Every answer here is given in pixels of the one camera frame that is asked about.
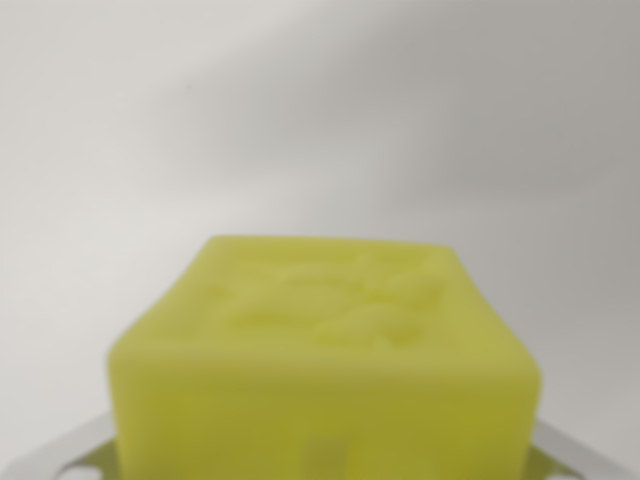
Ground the black silver gripper right finger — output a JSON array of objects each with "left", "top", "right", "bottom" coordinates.
[{"left": 524, "top": 418, "right": 640, "bottom": 480}]

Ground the black silver gripper left finger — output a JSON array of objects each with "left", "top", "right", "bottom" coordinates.
[{"left": 0, "top": 410, "right": 121, "bottom": 480}]

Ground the yellow cube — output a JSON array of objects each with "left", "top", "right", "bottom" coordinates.
[{"left": 105, "top": 234, "right": 544, "bottom": 480}]

